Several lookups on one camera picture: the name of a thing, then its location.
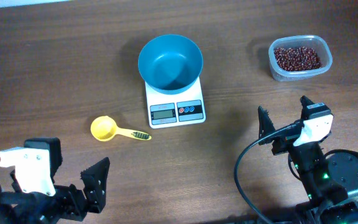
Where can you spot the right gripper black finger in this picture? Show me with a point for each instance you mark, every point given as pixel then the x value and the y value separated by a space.
pixel 305 102
pixel 266 127

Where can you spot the white digital kitchen scale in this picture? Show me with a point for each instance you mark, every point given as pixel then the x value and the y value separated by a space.
pixel 166 111

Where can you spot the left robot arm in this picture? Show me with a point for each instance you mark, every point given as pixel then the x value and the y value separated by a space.
pixel 9 209

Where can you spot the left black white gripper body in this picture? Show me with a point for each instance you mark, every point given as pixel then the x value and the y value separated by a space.
pixel 74 197

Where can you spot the red beans in container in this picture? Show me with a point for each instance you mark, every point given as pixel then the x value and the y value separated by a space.
pixel 297 59

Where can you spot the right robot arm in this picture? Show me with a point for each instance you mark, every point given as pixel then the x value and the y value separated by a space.
pixel 330 179

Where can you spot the clear plastic container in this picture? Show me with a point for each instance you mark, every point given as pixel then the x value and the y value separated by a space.
pixel 311 41

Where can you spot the aluminium frame rail base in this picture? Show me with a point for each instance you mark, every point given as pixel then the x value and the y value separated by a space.
pixel 323 211

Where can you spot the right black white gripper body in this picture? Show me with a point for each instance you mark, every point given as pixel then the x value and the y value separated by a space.
pixel 284 143

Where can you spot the yellow measuring scoop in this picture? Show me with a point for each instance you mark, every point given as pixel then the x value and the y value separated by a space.
pixel 104 128

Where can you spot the teal plastic bowl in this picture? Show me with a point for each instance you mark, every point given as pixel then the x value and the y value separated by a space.
pixel 170 63

